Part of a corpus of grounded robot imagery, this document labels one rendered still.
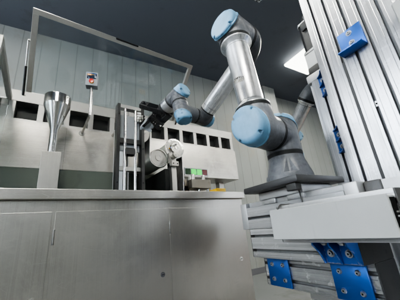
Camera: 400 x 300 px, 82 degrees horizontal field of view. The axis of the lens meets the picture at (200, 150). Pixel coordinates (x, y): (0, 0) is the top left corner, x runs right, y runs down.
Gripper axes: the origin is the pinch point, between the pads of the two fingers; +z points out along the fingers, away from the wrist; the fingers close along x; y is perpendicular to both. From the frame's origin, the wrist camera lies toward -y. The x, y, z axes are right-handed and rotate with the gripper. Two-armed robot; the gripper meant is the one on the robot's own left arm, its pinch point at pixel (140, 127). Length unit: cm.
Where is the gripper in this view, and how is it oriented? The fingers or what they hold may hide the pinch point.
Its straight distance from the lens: 132.0
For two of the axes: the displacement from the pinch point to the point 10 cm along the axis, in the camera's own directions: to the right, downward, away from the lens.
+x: 1.6, -6.2, 7.7
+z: -6.8, 5.0, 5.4
